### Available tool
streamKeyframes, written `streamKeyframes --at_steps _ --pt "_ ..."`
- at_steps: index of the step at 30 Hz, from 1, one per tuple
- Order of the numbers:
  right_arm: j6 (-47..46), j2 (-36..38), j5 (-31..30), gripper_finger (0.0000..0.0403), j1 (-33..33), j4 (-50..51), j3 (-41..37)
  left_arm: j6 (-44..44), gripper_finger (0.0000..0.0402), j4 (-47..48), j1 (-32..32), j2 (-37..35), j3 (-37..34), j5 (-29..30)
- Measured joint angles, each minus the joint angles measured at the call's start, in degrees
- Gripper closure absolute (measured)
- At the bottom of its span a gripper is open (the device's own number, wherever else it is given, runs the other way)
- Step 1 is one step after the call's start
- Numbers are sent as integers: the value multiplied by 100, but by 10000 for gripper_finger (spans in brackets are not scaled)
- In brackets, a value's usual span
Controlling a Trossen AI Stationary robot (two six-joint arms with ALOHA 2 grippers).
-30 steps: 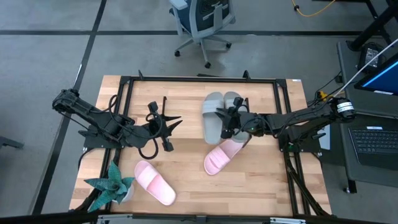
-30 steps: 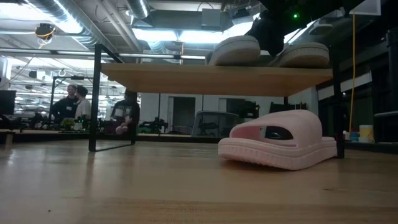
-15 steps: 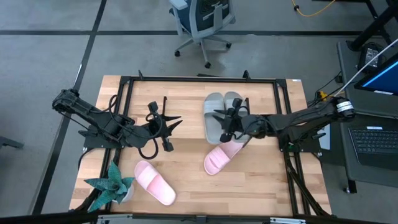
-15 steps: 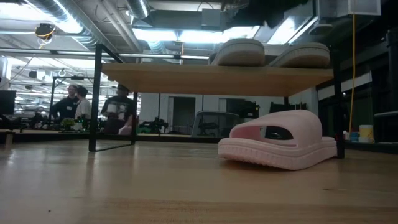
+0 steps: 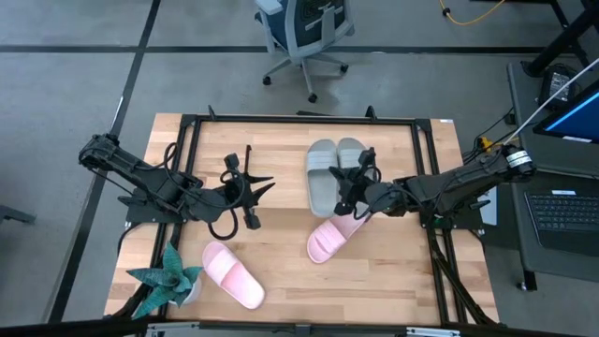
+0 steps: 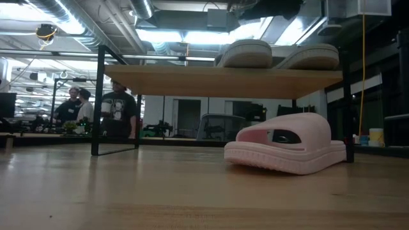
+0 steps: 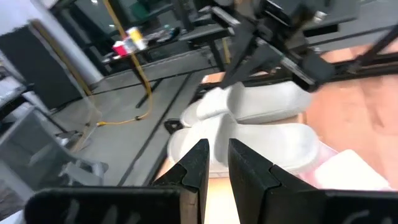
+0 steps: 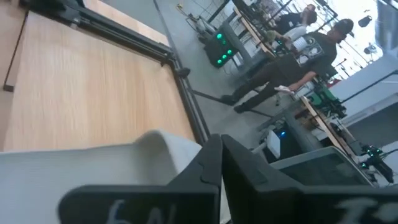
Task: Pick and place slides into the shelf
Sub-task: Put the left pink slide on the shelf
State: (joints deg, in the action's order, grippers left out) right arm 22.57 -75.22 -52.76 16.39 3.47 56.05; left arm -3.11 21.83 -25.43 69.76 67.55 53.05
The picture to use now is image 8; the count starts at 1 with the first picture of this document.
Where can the small green plant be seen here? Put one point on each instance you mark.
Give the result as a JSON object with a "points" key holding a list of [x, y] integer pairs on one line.
{"points": [[270, 35]]}

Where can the person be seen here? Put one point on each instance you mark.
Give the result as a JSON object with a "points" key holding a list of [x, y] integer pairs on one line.
{"points": [[289, 20], [320, 53]]}

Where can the grey slide sandal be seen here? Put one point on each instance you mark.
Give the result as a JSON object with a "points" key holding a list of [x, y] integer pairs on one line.
{"points": [[93, 168]]}

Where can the black computer green lights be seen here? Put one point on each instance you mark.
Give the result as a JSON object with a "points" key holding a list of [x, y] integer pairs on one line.
{"points": [[220, 49]]}

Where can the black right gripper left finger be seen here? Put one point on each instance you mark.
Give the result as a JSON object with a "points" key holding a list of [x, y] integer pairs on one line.
{"points": [[186, 199]]}

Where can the wooden shelf black metal frame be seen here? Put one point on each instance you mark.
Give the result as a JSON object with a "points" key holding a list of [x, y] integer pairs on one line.
{"points": [[93, 93]]}

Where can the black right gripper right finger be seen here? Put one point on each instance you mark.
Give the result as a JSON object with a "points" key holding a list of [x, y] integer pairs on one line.
{"points": [[264, 199]]}

